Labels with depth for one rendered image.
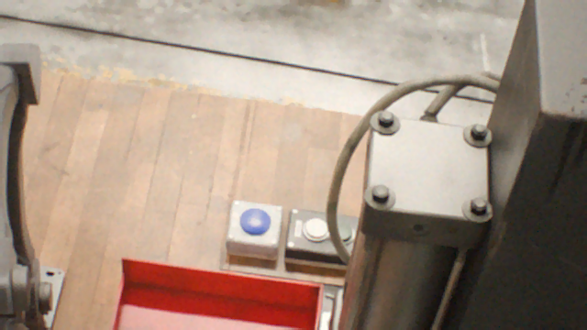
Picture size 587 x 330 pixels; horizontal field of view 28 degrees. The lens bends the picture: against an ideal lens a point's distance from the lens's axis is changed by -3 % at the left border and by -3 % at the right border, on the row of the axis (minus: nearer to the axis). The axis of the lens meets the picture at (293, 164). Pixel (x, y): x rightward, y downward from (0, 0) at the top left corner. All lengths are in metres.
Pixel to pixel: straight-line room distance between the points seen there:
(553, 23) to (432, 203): 0.16
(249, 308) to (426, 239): 0.66
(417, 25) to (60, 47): 0.94
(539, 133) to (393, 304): 0.25
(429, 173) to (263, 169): 0.79
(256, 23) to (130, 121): 1.48
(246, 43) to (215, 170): 1.46
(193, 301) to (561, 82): 0.84
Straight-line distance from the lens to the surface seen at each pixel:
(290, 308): 1.49
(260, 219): 1.52
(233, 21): 3.12
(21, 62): 1.16
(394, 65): 3.06
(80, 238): 1.55
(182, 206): 1.58
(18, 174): 1.28
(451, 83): 0.90
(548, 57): 0.75
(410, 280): 0.90
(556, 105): 0.72
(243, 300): 1.49
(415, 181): 0.84
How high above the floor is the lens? 2.16
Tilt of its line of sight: 50 degrees down
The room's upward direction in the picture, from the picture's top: 8 degrees clockwise
